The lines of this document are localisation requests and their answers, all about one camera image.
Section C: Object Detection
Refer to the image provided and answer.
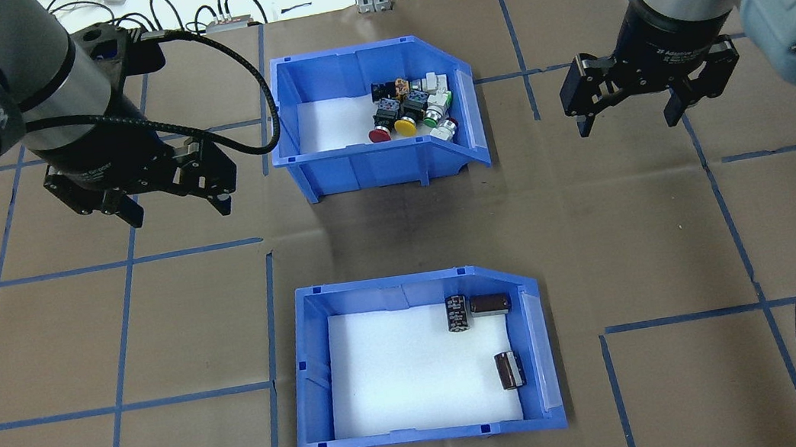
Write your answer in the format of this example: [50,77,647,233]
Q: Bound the green push button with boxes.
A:
[418,89,457,130]

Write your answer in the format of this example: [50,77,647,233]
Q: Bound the white switch contact block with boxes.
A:
[413,69,451,96]

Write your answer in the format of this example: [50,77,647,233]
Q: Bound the blue bin with capacitors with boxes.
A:
[276,254,570,447]

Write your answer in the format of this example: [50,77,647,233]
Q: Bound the dark brown cylindrical capacitor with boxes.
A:
[493,348,528,393]
[467,291,514,320]
[443,294,474,335]

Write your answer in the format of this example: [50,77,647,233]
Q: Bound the red capped white push button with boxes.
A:
[428,117,462,144]

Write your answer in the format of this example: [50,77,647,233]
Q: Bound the yellow push button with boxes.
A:
[389,91,433,139]

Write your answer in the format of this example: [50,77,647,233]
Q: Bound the red mushroom push button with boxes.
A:
[364,97,403,145]

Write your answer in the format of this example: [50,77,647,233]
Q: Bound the pile of push button switches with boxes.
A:
[294,79,467,156]

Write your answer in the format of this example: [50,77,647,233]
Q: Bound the black switch contact block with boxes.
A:
[370,79,404,103]

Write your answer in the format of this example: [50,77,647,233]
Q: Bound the blue bin with push buttons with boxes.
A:
[258,27,495,209]

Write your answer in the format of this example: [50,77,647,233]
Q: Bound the silver usb hub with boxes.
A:
[204,13,258,36]

